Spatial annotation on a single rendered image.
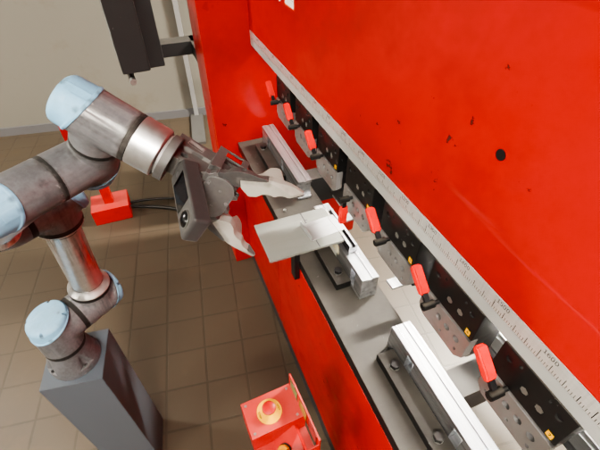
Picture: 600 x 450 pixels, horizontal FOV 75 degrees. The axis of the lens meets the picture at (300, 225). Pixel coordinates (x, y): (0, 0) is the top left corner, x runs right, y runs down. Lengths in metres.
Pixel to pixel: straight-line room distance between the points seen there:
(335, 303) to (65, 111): 0.97
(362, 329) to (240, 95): 1.23
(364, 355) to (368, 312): 0.15
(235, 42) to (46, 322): 1.29
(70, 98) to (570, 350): 0.76
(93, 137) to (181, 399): 1.73
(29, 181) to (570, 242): 0.72
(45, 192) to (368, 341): 0.94
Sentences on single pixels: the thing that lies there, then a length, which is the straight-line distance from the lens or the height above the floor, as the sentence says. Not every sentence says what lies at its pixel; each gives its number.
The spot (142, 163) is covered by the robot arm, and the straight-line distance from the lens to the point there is 0.59.
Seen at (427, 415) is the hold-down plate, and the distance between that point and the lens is 1.16.
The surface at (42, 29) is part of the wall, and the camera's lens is 4.20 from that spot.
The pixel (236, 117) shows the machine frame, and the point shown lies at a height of 1.01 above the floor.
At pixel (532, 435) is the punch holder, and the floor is 1.23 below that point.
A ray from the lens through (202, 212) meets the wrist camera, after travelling 0.53.
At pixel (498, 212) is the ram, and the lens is 0.69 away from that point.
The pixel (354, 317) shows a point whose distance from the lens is 1.29.
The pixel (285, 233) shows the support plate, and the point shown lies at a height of 1.00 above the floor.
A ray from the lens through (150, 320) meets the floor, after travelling 2.47.
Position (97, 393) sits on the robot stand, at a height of 0.69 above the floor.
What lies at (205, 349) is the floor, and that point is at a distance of 2.28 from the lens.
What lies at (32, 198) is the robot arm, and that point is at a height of 1.60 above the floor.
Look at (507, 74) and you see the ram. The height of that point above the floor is 1.73.
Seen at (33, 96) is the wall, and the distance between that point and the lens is 4.47.
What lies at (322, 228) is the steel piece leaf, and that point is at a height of 1.00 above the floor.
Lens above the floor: 1.94
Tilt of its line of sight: 43 degrees down
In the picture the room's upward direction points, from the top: straight up
